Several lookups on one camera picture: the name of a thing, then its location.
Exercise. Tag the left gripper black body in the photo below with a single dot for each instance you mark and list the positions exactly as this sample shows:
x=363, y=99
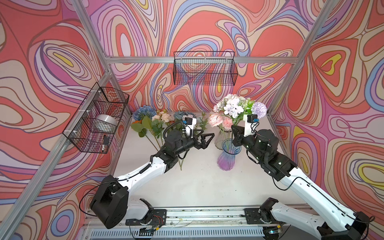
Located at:
x=185, y=144

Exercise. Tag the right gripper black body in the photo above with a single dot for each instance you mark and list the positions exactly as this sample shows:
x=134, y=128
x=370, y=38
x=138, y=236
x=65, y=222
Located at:
x=247, y=142

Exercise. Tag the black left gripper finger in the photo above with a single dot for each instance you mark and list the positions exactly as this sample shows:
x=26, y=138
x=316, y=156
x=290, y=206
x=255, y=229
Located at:
x=205, y=136
x=203, y=144

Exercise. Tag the pink peony flower stem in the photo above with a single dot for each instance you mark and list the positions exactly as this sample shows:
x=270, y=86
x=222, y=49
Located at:
x=220, y=121

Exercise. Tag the pastel mixed flower bouquet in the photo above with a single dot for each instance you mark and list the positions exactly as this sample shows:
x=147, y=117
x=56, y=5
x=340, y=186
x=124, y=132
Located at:
x=235, y=107

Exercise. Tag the cream peach rose bunch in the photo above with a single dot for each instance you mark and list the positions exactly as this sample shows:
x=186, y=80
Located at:
x=163, y=120

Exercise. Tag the blue hydrangea flower stem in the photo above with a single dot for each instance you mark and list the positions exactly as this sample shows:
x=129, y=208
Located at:
x=144, y=111

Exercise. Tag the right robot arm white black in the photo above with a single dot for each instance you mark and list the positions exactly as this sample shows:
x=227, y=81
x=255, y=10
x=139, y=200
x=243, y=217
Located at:
x=332, y=221

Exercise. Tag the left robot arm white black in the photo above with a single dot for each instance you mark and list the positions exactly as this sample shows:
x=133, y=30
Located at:
x=113, y=200

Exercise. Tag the clear ribbed glass vase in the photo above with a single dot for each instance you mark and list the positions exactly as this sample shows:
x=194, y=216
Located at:
x=222, y=136

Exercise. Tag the purple ribbed glass vase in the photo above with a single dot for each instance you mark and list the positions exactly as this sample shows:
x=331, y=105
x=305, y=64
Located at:
x=226, y=160

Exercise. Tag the teal succulent flower bunch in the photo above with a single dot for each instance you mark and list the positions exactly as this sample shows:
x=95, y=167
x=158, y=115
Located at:
x=201, y=119

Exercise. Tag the orange flower green leaves stem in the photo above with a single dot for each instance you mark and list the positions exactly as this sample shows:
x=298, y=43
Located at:
x=149, y=129

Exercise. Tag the silver tape roll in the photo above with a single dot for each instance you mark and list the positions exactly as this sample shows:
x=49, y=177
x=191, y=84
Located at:
x=104, y=124

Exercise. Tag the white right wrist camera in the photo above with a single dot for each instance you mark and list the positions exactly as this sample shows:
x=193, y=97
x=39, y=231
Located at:
x=251, y=124

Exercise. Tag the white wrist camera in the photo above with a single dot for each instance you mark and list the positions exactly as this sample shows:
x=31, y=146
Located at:
x=190, y=124
x=251, y=124

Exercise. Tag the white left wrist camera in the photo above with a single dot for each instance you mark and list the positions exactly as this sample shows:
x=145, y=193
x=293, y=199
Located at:
x=190, y=124

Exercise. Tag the black wire basket back wall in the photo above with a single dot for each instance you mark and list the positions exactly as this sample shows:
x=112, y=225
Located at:
x=205, y=68

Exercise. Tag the black wire basket wall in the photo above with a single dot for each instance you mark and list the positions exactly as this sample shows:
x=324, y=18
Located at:
x=205, y=68
x=99, y=100

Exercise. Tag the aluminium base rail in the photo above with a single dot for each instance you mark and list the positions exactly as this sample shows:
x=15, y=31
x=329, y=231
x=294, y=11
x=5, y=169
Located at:
x=197, y=223

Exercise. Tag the black wire basket left wall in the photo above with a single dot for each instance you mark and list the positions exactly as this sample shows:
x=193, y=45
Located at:
x=99, y=100

